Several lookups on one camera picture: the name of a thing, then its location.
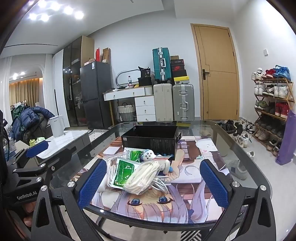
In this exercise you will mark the white blue plush toy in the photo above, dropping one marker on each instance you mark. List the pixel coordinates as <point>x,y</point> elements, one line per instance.
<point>149,156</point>

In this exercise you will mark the grey marble side table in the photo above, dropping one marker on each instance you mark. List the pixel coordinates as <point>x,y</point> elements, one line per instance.
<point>67,139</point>

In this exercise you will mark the beige suitcase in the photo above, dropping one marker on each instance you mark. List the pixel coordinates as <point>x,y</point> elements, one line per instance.
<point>163,102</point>

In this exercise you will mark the black bag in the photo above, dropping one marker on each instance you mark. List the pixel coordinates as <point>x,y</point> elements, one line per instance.
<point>145,76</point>

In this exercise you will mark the white sneaker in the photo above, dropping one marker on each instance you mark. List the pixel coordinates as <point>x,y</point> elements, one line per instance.
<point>237,168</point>

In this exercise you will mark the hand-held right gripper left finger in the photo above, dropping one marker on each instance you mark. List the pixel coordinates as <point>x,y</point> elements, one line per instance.
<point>92,183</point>

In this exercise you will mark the tan curtains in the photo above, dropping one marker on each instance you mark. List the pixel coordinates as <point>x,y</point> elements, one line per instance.
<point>25,91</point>

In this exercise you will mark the black refrigerator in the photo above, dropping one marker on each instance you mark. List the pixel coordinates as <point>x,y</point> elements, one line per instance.
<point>96,92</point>

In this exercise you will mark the silver suitcase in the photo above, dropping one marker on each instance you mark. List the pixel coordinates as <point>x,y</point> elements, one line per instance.
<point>183,102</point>

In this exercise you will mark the white desk with drawers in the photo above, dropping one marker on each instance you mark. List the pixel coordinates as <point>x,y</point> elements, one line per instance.
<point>144,104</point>

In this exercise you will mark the printed cartoon desk mat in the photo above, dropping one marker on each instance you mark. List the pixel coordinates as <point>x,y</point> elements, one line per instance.
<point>148,204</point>

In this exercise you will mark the dark glass cabinet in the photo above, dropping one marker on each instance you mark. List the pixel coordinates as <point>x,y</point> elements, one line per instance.
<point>71,81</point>

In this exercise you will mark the teal suitcase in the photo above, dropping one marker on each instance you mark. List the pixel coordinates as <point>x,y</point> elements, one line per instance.
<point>160,63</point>

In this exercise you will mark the dark shoe box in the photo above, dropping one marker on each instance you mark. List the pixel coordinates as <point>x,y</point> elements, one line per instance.
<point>177,62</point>

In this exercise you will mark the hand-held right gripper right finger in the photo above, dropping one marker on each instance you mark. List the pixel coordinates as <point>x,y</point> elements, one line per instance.
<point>214,183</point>

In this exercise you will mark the purple bag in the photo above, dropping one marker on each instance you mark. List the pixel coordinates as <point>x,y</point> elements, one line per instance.
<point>286,141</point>

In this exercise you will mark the black cardboard box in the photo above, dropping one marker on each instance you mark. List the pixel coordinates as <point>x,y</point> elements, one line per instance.
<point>150,140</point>

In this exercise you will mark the woven laundry basket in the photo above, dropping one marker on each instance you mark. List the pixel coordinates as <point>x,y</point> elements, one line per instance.
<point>126,113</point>

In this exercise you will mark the green white packet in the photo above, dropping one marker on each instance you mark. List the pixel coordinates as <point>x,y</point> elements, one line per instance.
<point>122,172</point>
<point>133,154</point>

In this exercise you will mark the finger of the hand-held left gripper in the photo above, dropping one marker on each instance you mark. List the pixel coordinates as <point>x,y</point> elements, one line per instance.
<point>37,147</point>
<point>46,165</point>

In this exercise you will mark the white electric kettle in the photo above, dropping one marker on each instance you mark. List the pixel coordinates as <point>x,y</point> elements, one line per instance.
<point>56,127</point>

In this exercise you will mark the wooden shoe rack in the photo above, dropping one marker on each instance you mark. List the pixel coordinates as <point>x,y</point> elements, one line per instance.
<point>274,99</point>

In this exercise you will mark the wooden door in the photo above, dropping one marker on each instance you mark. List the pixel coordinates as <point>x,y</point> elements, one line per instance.
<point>217,71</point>

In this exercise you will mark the oval mirror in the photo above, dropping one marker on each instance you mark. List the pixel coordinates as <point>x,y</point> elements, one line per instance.
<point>120,77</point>

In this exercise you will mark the person's left hand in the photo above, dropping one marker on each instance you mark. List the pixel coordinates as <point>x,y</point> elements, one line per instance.
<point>28,212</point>

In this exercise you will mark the cardboard boxes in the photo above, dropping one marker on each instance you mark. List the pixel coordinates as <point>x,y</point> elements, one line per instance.
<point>103,56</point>

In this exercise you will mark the pile of floor shoes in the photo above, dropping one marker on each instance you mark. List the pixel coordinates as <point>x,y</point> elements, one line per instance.
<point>240,132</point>

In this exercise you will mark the ceiling lamp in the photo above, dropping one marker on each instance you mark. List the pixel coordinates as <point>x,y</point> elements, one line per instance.
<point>55,11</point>

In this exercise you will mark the red shoe box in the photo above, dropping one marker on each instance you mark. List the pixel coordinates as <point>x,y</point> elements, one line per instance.
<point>178,68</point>

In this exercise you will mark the clear water bottle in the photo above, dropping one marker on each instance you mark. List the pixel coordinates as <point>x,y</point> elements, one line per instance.
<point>130,82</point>

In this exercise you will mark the wall light switch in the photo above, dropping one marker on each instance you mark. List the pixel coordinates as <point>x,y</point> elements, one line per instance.
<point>265,52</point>

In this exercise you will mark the black white striped rug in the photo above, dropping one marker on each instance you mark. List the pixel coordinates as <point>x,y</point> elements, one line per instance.
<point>101,133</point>

